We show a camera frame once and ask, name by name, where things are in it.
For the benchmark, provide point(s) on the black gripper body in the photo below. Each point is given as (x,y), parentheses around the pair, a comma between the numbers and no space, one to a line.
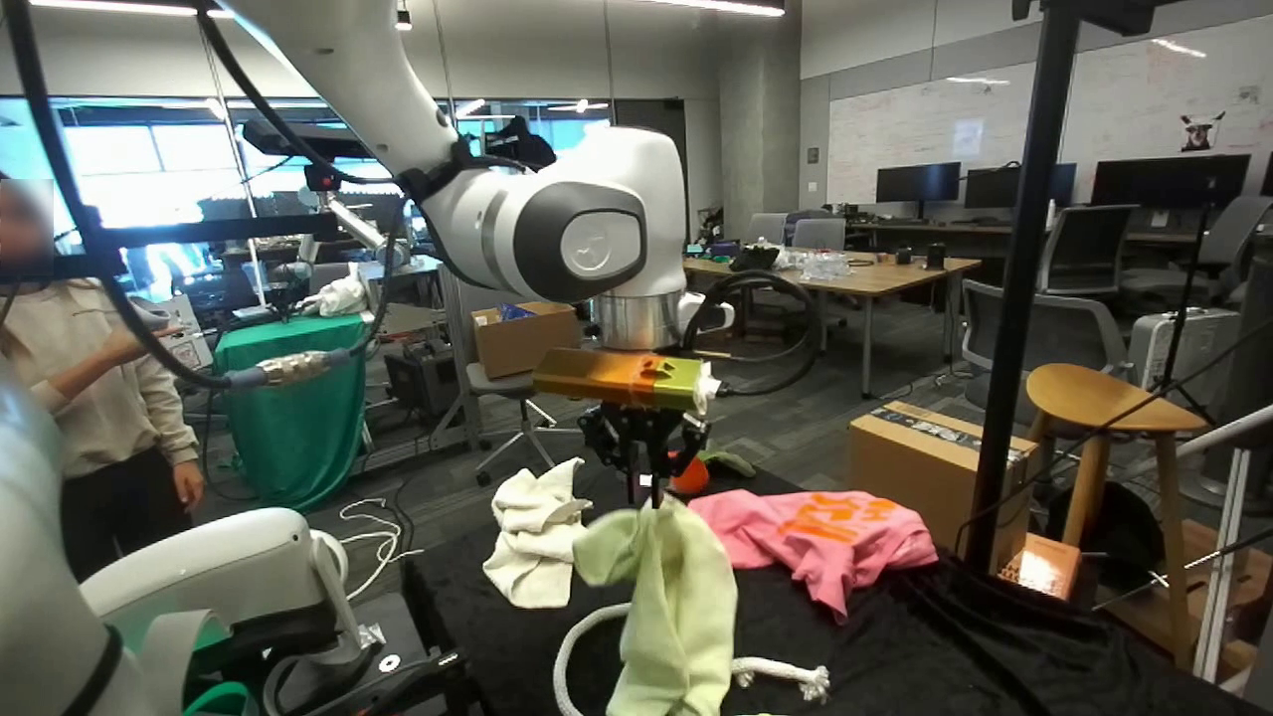
(649,449)

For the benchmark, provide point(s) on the orange plush carrot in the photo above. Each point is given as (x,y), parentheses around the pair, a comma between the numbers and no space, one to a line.
(710,474)

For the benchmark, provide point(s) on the white towel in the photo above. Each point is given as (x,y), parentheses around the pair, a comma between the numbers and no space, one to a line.
(540,522)

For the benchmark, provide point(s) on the light yellow cloth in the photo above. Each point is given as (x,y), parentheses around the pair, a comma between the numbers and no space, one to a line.
(678,638)

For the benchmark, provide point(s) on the pink shirt orange print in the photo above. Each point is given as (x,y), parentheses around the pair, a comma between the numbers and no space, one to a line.
(828,544)

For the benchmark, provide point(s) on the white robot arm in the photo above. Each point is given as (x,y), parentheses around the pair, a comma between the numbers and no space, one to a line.
(601,223)

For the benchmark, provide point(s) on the wooden conference table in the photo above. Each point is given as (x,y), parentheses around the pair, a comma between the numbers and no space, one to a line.
(874,279)

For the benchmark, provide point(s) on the cardboard box on floor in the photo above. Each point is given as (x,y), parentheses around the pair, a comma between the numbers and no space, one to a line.
(920,459)

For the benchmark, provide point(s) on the grey office chair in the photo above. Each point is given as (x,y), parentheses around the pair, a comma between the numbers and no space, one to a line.
(1075,286)

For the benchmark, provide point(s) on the person in beige sweater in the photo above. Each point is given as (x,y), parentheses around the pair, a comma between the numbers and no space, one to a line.
(125,449)

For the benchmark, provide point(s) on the black camera stand pole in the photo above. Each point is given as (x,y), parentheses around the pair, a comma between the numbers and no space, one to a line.
(1060,27)

